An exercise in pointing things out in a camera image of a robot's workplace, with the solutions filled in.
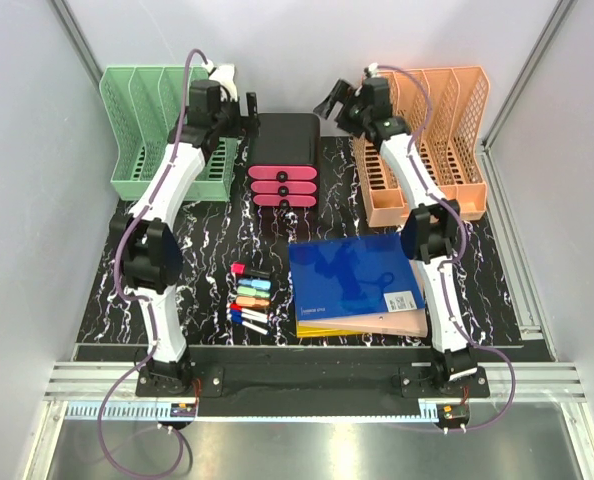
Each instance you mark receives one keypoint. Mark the yellow folder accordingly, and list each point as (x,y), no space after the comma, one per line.
(303,331)

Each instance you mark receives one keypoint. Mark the orange file organizer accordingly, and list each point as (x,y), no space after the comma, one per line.
(447,146)

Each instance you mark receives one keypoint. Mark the black pink-capped highlighter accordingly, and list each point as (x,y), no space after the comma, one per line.
(245,270)

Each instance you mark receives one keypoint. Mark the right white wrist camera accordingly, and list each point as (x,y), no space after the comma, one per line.
(370,72)

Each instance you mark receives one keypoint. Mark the pink drawer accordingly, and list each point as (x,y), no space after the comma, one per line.
(282,173)
(293,201)
(284,188)

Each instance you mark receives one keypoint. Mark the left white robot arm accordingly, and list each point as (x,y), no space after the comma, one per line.
(148,260)

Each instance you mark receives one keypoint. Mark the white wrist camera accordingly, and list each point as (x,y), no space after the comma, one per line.
(224,74)
(370,72)

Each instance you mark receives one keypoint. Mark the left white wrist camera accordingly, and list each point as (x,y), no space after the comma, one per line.
(224,74)

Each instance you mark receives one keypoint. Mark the pink bottom drawer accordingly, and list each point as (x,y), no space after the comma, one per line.
(293,201)

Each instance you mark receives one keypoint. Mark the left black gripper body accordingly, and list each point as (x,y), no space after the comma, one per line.
(231,124)

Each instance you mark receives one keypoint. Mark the black drawer cabinet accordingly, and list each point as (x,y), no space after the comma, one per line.
(286,139)

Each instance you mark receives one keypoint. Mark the green highlighter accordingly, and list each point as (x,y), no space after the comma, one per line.
(252,292)

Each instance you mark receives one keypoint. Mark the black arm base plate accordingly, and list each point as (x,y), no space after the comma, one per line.
(407,381)

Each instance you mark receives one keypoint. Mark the pink top drawer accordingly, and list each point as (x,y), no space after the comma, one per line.
(282,173)

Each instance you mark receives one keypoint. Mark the red whiteboard marker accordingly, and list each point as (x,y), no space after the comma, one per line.
(234,306)

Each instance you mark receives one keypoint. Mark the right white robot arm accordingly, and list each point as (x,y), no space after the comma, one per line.
(434,235)

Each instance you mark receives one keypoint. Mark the pink folder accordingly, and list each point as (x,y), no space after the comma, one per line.
(407,322)

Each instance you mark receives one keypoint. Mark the blue folder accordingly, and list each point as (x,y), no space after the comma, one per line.
(314,267)

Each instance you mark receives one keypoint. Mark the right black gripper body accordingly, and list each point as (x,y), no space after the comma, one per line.
(351,116)

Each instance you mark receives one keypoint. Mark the orange highlighter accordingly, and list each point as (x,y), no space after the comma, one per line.
(251,302)

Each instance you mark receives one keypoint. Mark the green file organizer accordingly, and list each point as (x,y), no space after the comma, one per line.
(142,104)

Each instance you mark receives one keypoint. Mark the blue whiteboard marker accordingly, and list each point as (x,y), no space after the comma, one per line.
(248,325)
(248,317)

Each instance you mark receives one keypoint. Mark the blue highlighter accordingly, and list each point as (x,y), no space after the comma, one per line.
(260,284)

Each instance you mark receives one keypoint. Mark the aluminium frame rail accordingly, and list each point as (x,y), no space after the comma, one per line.
(533,381)

